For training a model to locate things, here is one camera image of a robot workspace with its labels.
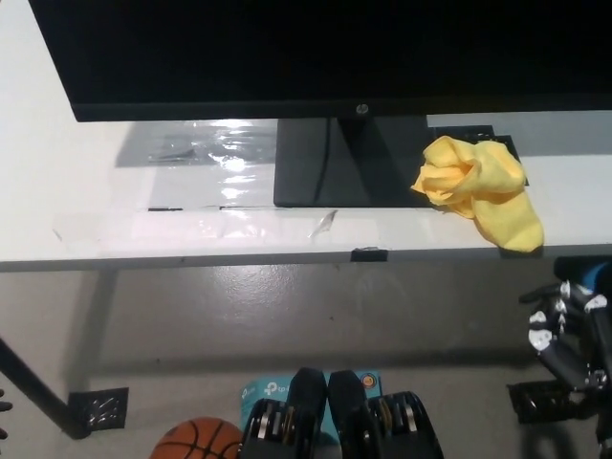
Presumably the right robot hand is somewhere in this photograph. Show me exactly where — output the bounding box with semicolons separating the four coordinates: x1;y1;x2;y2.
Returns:
519;280;612;398

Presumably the yellow cloth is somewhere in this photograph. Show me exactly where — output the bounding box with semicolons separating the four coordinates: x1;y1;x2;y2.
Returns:
410;135;546;253

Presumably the white desk leg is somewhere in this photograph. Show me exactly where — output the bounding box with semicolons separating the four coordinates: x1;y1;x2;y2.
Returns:
61;267;119;388

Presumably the small black desk-edge tape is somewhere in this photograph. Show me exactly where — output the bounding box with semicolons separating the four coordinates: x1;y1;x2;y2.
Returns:
351;246;389;263

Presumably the black tape patch on desk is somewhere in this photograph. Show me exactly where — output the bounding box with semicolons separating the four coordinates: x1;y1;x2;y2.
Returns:
426;124;520;159

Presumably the black HP monitor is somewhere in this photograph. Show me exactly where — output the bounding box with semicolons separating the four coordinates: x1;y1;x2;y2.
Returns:
27;0;612;209

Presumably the black metal stand leg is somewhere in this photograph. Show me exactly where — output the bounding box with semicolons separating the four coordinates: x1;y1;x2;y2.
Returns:
0;337;92;440

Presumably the blue and black object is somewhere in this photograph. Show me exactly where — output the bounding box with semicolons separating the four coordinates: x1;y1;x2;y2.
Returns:
554;256;612;293

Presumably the orange basketball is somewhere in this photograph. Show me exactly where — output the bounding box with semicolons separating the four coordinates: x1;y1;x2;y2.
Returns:
152;416;245;459

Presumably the teal tp-link box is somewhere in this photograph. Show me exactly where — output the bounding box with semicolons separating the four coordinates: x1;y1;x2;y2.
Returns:
238;370;383;444

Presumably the clear plastic film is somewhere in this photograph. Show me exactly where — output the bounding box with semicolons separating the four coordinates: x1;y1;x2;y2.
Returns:
50;119;340;243

